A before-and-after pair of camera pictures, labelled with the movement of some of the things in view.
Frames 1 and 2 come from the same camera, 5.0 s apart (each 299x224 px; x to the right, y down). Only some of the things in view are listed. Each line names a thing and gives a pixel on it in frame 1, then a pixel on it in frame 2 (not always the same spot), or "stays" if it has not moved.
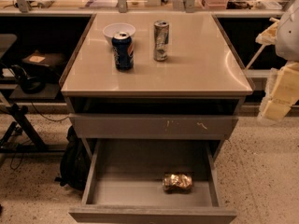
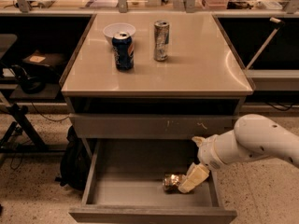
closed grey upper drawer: [150, 126] stays
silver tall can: [161, 37] stays
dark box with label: [46, 59] stays
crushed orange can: [180, 183] stays
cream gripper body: [288, 38] to [209, 154]
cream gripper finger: [283, 84] to [196, 175]
